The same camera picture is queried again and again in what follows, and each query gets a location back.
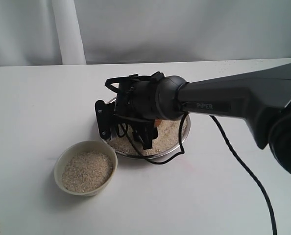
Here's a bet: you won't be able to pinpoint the rice heap in tray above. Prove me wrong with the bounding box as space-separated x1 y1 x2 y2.
107 120 180 158

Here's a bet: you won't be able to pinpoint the round steel tray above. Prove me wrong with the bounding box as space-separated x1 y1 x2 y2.
96 96 192 160

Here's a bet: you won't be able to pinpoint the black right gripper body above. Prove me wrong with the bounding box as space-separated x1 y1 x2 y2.
113 73 160 119

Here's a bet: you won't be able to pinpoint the black camera cable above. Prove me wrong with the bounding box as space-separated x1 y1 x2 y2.
104 75 278 235

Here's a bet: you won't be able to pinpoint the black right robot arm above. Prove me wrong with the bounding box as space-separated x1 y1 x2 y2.
105 63 291 174

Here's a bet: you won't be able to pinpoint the cream ceramic floral bowl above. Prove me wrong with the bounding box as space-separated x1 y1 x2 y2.
53 141 118 197

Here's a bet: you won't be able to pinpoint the white backdrop curtain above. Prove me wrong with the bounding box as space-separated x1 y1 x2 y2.
0 0 291 66

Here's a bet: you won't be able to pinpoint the brown wooden cup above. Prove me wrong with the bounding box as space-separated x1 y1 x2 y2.
154 119 162 128

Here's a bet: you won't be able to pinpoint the brown granular contents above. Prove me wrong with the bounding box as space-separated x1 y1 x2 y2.
62 151 113 193

